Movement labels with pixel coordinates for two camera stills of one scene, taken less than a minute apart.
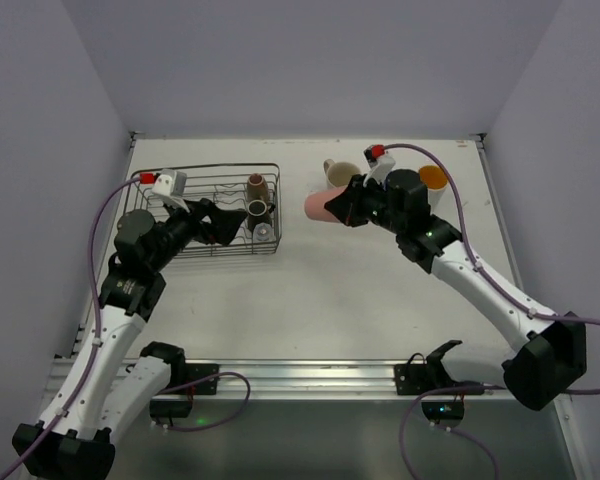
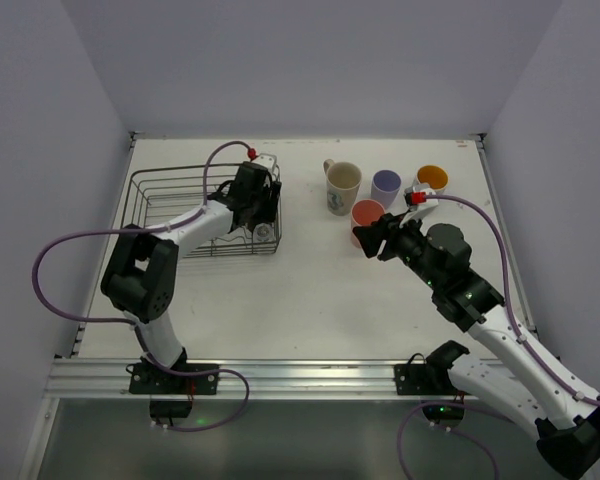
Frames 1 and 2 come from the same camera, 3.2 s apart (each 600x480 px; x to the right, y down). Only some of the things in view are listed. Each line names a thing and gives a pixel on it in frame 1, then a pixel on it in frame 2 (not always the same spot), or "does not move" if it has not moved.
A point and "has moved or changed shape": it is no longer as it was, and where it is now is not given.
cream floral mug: (338, 174) does not move
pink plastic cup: (314, 204) has moved or changed shape
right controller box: (443, 410) does not move
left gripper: (203, 218) to (268, 201)
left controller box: (171, 408) does not move
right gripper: (355, 201) to (389, 240)
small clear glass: (263, 233) does not move
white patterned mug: (436, 180) does not move
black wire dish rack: (252, 189) does not move
